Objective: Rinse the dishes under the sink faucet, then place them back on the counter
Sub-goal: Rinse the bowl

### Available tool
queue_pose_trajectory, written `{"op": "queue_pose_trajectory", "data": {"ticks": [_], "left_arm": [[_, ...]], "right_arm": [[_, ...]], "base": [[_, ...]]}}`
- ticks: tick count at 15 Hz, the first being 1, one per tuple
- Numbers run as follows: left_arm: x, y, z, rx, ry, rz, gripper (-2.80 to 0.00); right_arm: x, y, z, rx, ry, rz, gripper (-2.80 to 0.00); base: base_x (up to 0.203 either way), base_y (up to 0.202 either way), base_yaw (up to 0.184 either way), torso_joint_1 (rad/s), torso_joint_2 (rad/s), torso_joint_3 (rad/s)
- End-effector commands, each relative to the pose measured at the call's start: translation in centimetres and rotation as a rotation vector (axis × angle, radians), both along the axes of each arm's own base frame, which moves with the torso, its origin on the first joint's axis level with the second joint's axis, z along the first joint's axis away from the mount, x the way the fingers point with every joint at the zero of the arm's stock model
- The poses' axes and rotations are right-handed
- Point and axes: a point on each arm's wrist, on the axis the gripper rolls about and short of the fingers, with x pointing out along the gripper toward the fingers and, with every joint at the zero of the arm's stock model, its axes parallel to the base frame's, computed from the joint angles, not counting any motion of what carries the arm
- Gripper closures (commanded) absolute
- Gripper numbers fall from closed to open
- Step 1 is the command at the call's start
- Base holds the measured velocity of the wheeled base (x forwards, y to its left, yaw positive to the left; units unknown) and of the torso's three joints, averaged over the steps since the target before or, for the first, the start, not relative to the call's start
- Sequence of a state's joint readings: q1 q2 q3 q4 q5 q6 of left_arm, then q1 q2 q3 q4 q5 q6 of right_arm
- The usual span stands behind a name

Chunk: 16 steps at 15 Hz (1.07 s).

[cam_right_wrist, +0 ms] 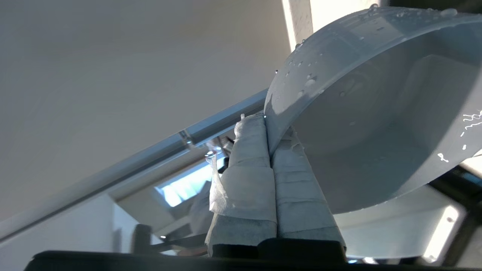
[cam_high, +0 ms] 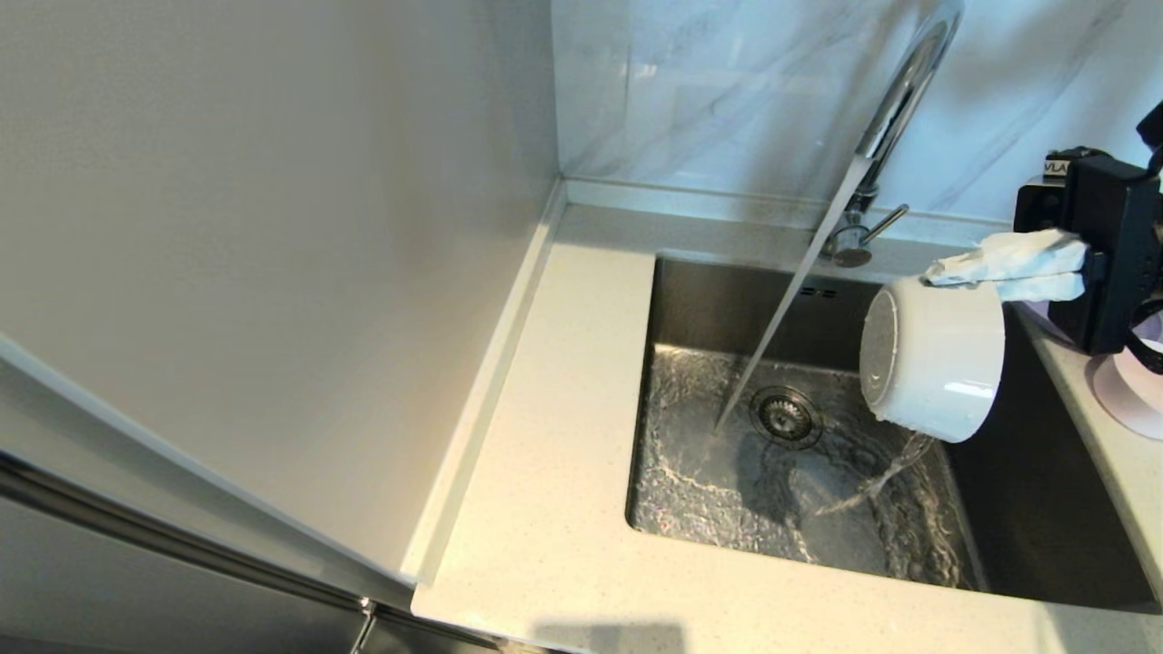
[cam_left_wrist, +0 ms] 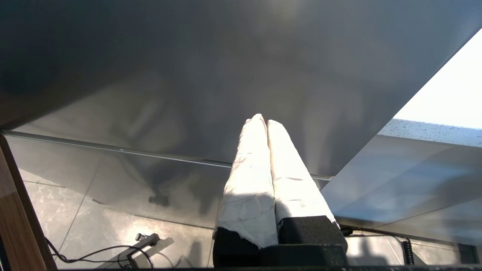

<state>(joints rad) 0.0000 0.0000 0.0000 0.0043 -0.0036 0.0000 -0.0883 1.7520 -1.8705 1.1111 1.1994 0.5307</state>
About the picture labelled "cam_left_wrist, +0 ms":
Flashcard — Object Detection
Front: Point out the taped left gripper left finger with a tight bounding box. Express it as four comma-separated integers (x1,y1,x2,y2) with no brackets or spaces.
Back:
213,114,280,268

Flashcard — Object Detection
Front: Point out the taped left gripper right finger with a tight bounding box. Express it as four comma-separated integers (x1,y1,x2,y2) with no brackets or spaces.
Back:
267,120,349,249

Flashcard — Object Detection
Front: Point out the grey metal sheet panel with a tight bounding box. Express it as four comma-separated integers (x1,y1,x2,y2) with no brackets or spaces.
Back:
320,135,482,247

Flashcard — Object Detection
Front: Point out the grey upper cabinet door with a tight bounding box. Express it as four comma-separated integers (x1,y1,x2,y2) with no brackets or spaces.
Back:
0,0,482,178

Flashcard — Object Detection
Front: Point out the grey cabinet door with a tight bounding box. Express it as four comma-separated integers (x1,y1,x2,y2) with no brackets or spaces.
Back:
4,135,334,231
0,0,482,178

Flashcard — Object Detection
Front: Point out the grey lower cabinet door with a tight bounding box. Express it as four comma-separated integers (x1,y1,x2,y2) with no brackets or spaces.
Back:
4,135,334,231

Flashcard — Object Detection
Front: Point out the small black box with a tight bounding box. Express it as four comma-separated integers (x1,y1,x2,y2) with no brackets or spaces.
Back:
458,244,479,265

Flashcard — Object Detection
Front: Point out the white tall cabinet side panel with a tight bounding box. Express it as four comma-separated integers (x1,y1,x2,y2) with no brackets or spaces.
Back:
394,28,482,129

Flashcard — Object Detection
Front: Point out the brown wooden panel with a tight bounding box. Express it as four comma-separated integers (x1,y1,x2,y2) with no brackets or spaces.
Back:
0,135,57,271

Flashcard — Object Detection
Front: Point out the black straight cable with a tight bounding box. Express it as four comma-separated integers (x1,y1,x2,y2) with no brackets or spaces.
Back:
341,227,410,242

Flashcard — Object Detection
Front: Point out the metal floor bracket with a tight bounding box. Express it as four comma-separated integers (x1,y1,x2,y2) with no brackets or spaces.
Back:
126,233,161,268

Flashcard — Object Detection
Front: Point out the black coiled cable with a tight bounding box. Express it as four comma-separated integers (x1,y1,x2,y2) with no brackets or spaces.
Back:
402,239,415,265

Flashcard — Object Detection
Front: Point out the thin black floor cable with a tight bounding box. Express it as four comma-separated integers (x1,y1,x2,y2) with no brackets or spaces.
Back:
43,237,155,269

